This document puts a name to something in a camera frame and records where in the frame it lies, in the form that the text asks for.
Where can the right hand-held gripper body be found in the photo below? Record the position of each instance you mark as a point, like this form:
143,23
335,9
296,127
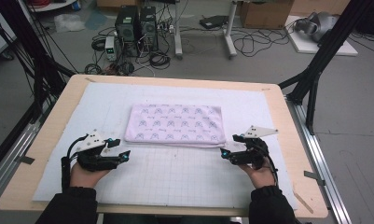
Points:
253,155

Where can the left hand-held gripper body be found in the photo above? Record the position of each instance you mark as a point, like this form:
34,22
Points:
93,160

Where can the lilac towel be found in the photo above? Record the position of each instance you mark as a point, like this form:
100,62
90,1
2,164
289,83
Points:
175,126

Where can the person's left hand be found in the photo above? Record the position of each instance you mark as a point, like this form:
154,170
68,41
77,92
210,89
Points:
85,177

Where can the person's right hand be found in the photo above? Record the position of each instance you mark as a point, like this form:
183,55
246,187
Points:
262,177

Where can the white grid mat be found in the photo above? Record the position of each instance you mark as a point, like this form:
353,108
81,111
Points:
97,109

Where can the grey tape piece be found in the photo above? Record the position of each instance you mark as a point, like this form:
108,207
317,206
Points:
313,176

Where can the dark tape piece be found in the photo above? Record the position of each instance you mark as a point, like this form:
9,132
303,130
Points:
26,160

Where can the white power supply box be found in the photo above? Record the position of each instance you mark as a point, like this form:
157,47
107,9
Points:
110,48

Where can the white desk leg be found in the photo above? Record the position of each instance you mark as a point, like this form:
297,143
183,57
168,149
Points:
229,34
177,31

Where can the white floor board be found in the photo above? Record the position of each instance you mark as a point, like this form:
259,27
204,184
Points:
302,46

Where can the wide black computer tower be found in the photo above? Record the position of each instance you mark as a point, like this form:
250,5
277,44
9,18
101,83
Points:
127,29

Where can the black flat device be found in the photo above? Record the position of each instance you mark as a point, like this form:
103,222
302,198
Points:
213,21

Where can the narrow black computer tower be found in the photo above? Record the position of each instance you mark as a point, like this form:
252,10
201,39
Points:
148,28

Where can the teal floor sheet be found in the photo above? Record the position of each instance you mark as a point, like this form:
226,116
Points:
96,20

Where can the white power strip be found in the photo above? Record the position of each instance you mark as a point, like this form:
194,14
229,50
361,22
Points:
166,28

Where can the large cardboard box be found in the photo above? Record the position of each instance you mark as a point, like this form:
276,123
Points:
265,14

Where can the clear plastic bag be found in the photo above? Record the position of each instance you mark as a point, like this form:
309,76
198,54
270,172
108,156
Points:
68,22

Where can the grey rounded machine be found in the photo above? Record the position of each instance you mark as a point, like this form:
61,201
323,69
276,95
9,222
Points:
320,25

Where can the flat cardboard box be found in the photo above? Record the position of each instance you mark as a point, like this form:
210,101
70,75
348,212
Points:
116,3

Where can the white round table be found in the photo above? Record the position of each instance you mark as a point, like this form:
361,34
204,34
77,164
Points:
54,5

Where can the aluminium rail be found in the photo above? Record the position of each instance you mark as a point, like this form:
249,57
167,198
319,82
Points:
16,146
318,161

